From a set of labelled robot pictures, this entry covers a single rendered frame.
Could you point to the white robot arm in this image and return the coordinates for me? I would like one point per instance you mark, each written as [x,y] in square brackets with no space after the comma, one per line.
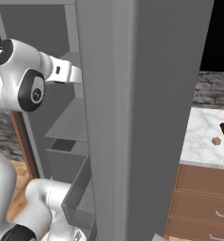
[15,78]

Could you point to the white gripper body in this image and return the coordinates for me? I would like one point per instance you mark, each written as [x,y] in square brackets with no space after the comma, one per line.
[76,74]

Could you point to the grey fridge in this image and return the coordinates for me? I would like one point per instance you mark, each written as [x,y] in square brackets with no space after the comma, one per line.
[32,25]

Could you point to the grey fridge door bin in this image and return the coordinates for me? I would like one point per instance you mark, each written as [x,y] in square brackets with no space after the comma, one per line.
[81,188]

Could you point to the grey fridge drawer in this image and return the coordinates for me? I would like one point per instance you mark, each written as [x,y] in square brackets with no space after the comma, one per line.
[63,166]

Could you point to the brown wooden drawer front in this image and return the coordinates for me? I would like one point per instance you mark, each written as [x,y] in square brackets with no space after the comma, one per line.
[201,180]
[183,230]
[192,207]

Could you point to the grey fridge shelf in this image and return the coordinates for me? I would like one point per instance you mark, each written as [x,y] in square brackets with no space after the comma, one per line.
[71,125]

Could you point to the brown wooden cabinet panel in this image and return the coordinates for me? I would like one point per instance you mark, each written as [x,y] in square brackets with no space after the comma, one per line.
[24,144]

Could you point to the grey fridge door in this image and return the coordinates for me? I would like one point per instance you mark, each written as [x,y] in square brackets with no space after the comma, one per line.
[142,109]

